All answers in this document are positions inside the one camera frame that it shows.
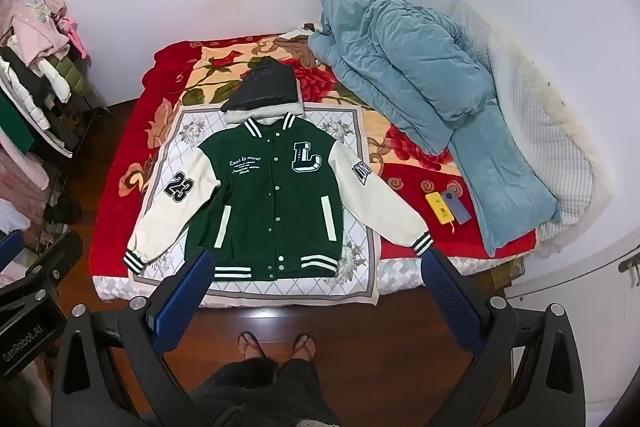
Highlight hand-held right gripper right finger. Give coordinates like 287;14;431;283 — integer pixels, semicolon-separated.
422;248;586;427

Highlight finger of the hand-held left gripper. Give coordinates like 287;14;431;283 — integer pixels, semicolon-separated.
25;232;83;283
0;232;25;275

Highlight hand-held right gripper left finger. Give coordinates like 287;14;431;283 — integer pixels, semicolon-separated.
50;248;216;427

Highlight green and cream varsity jacket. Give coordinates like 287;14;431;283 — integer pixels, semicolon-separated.
124;112;433;280

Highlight black metal clothes rack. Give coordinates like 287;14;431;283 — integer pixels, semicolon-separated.
30;104;113;258

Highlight row of hung clothes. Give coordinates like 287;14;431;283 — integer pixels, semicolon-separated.
0;0;93;228

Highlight brown box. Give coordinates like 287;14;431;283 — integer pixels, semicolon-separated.
487;254;526;293

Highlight person's left foot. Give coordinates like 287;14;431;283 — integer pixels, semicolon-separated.
237;331;273;360

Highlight person's foot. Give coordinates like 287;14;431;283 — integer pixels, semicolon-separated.
290;332;318;360
237;331;273;360

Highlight yellow handheld device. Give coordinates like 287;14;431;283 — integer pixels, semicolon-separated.
425;191;453;228

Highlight blue-grey handheld device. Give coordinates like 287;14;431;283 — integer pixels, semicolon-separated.
440;189;473;225

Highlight white cabinet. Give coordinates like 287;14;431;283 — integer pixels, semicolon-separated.
505;232;640;358

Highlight person's dark grey pants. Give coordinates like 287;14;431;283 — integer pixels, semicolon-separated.
192;357;346;427

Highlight person's right foot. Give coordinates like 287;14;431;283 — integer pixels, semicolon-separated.
290;332;318;360

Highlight white quilted floral mat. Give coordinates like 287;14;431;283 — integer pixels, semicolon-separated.
135;104;383;308

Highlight red floral blanket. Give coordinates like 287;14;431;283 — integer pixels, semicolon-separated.
90;27;541;280

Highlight black hooded down jacket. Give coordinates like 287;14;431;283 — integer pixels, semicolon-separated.
220;57;306;128

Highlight blue quilt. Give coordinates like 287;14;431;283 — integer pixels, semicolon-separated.
307;0;561;258

